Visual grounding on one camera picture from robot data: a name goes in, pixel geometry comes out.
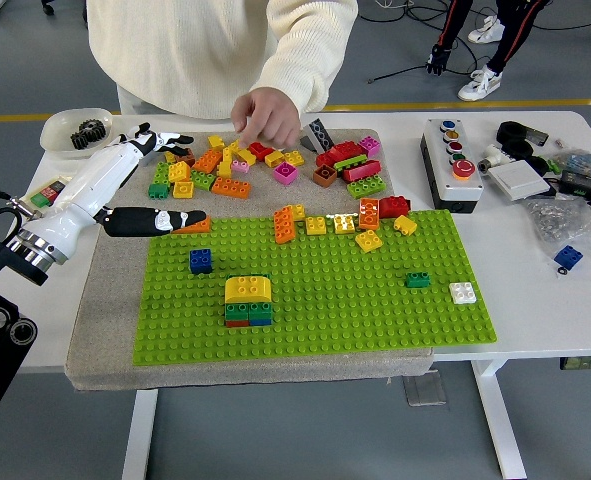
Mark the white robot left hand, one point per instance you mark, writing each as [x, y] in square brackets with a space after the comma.
[100, 175]

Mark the white switch plate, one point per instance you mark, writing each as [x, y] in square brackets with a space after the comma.
[519, 181]

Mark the red long brick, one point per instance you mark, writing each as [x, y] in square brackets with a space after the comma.
[361, 171]

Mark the clear bag of screws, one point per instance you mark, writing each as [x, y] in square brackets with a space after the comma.
[570, 220]

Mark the black power adapter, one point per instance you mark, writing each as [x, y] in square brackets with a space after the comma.
[582, 185]

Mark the blue square brick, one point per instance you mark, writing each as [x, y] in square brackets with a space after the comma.
[569, 256]
[201, 262]

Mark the small dark green brick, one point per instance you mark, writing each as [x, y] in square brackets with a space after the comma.
[417, 280]
[158, 191]

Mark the large red brick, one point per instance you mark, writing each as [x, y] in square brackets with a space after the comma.
[342, 150]

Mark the dark green long brick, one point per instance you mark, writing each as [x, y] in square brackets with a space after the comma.
[237, 311]
[261, 310]

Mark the yellow narrow brick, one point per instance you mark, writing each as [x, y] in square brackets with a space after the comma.
[225, 165]

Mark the grey button control box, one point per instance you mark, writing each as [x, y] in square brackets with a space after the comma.
[450, 175]

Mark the person's hand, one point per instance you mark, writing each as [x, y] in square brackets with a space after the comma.
[437, 60]

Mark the small green part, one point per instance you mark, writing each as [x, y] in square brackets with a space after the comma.
[554, 165]

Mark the red square brick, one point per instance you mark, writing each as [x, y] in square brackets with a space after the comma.
[260, 151]

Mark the yellow square brick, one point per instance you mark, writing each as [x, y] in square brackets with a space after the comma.
[315, 226]
[183, 189]
[345, 224]
[179, 172]
[368, 241]

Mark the green studded baseplate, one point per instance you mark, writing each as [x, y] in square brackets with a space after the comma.
[325, 300]

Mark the white pipe fitting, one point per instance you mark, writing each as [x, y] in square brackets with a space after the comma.
[492, 157]

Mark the grey black block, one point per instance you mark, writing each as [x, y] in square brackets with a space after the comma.
[537, 136]

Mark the small yellow brick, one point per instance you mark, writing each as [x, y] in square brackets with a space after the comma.
[170, 157]
[297, 212]
[216, 143]
[405, 226]

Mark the red flat brick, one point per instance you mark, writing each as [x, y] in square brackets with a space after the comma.
[236, 323]

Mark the white table leg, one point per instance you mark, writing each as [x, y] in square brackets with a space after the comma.
[505, 430]
[140, 435]

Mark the orange long brick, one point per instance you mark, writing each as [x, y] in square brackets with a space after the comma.
[283, 225]
[197, 228]
[231, 188]
[368, 214]

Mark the beige switch box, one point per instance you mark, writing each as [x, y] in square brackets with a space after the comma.
[42, 196]

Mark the lime long brick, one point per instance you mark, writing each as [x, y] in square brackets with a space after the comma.
[367, 187]
[161, 173]

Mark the person's left hand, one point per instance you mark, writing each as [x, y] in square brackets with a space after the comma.
[270, 117]

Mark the table control panel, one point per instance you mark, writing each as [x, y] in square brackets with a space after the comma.
[587, 363]

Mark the white bowl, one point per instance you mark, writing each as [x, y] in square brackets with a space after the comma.
[57, 132]

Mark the magenta square brick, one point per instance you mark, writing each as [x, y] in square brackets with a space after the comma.
[286, 174]

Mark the black office chair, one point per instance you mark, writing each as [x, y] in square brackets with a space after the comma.
[47, 6]

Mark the grey patterned sloped brick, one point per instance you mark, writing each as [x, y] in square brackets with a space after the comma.
[320, 134]

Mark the black gear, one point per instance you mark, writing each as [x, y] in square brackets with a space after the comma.
[94, 130]
[80, 141]

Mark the grey-brown mat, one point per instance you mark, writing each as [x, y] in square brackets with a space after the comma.
[275, 375]

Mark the brown square brick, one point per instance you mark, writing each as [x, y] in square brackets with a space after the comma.
[324, 175]

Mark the blue flat brick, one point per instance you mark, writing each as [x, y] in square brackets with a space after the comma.
[260, 322]

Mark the person's left forearm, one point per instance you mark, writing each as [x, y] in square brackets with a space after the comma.
[305, 55]

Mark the lime flat brick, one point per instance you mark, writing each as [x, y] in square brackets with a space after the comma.
[350, 162]

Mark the clear bag of parts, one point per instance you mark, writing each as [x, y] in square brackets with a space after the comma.
[582, 161]

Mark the white square brick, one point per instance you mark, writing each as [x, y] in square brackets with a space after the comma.
[462, 293]

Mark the yellow curved brick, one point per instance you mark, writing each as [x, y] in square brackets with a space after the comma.
[247, 289]

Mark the person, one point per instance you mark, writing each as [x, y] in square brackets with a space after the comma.
[175, 50]
[507, 40]

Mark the pink flat brick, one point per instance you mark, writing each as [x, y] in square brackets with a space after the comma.
[240, 167]

